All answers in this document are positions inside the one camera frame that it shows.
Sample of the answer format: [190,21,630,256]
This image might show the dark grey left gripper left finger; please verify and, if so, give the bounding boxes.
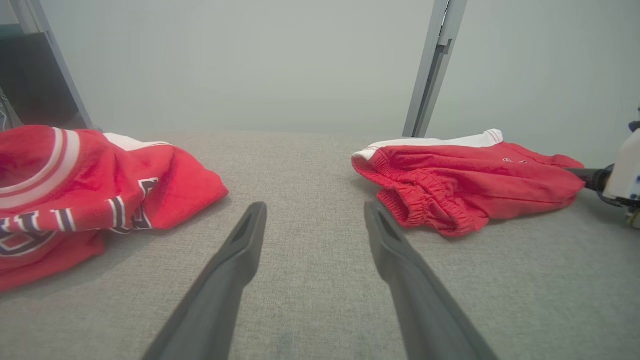
[141,201,268,360]

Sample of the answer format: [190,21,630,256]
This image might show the red white shorts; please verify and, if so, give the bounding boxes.
[351,129,586,237]

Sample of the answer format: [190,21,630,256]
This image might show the red basketball jersey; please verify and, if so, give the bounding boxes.
[0,125,230,293]

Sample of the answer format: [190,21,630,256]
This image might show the grey metal wall post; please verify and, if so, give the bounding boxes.
[402,0,468,139]

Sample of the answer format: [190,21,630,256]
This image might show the grey frame with dark panel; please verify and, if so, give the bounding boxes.
[0,0,96,132]

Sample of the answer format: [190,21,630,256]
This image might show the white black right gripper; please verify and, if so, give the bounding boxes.
[565,107,640,231]

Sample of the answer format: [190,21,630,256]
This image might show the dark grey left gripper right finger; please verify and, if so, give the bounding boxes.
[364,200,499,360]

